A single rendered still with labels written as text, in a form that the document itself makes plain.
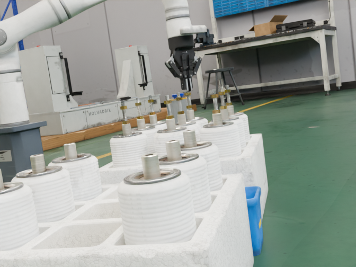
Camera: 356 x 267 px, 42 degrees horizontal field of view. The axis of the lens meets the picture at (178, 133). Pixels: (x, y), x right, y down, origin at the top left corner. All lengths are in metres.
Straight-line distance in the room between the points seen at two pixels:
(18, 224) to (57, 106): 3.26
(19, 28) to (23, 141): 0.36
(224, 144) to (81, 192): 0.38
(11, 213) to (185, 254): 0.26
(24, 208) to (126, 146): 0.51
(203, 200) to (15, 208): 0.27
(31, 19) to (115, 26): 5.96
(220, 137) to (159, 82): 6.01
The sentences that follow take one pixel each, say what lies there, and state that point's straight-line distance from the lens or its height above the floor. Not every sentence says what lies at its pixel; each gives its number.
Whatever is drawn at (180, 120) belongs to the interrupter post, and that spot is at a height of 0.26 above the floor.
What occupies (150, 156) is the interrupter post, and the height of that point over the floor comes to 0.28.
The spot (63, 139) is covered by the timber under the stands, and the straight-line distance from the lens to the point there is 3.75.
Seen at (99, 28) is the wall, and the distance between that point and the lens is 7.72.
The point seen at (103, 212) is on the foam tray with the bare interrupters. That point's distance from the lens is 0.84.
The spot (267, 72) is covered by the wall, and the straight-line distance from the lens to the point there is 6.34.
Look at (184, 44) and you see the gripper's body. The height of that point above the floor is 0.47.
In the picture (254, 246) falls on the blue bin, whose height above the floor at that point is 0.02.
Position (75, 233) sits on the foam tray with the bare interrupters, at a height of 0.16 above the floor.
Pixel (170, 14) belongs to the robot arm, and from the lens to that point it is 1.37.
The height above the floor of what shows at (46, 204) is 0.21.
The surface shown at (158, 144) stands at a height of 0.22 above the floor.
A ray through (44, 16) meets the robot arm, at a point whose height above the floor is 0.63.
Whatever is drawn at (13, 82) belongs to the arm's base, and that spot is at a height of 0.44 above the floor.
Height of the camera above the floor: 0.37
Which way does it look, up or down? 6 degrees down
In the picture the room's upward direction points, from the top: 8 degrees counter-clockwise
